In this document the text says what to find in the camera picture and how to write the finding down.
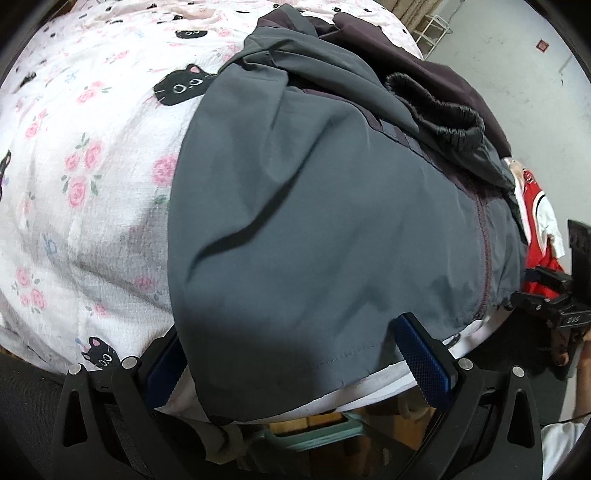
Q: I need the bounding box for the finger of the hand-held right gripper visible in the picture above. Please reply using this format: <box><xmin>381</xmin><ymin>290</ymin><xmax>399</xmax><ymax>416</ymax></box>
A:
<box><xmin>505</xmin><ymin>290</ymin><xmax>566</xmax><ymax>317</ymax></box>
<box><xmin>523</xmin><ymin>266</ymin><xmax>573</xmax><ymax>291</ymax></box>

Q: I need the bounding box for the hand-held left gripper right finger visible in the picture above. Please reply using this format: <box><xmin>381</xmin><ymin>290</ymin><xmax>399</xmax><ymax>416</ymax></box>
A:
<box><xmin>392</xmin><ymin>312</ymin><xmax>544</xmax><ymax>480</ymax></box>

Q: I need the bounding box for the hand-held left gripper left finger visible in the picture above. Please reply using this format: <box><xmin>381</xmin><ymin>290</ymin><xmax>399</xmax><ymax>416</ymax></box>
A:
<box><xmin>52</xmin><ymin>325</ymin><xmax>188</xmax><ymax>480</ymax></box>

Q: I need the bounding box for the purple grey hooded jacket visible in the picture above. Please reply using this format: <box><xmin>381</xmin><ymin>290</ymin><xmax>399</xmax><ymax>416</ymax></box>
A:
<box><xmin>166</xmin><ymin>4</ymin><xmax>529</xmax><ymax>424</ymax></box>

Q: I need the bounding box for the person's right forearm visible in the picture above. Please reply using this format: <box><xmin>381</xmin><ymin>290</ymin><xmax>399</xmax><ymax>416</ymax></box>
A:
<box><xmin>538</xmin><ymin>418</ymin><xmax>587</xmax><ymax>480</ymax></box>

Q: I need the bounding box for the person's right hand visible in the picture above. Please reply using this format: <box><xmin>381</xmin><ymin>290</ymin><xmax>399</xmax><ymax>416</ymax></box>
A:
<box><xmin>549</xmin><ymin>325</ymin><xmax>573</xmax><ymax>367</ymax></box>

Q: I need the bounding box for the red white garment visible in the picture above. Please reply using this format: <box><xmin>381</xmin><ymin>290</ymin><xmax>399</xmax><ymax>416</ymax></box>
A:
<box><xmin>505</xmin><ymin>157</ymin><xmax>571</xmax><ymax>296</ymax></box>

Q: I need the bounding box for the white crumpled cloth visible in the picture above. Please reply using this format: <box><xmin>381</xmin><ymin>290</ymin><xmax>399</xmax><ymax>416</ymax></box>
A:
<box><xmin>203</xmin><ymin>415</ymin><xmax>252</xmax><ymax>464</ymax></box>

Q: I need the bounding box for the teal plastic basket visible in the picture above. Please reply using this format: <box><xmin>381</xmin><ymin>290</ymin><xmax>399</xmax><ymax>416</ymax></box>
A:
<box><xmin>242</xmin><ymin>411</ymin><xmax>368</xmax><ymax>455</ymax></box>

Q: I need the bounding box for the pink cat print quilt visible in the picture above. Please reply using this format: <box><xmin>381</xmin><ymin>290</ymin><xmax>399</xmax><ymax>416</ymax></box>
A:
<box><xmin>0</xmin><ymin>0</ymin><xmax>511</xmax><ymax>418</ymax></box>

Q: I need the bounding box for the white shelf cart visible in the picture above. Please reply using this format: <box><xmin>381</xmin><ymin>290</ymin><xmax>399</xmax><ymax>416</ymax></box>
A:
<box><xmin>413</xmin><ymin>14</ymin><xmax>455</xmax><ymax>58</ymax></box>

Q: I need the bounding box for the beige curtain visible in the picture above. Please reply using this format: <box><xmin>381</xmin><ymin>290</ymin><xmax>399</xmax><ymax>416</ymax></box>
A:
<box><xmin>388</xmin><ymin>0</ymin><xmax>426</xmax><ymax>28</ymax></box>

